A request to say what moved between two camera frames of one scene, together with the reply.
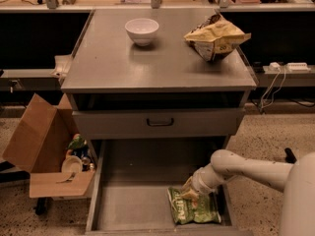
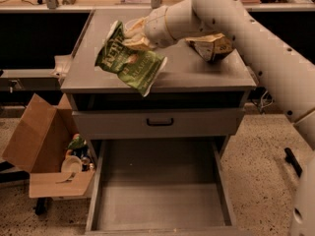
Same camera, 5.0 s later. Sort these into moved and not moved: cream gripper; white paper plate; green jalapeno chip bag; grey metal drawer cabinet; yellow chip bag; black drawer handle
Moved: cream gripper; green jalapeno chip bag
Not moved: white paper plate; black drawer handle; yellow chip bag; grey metal drawer cabinet
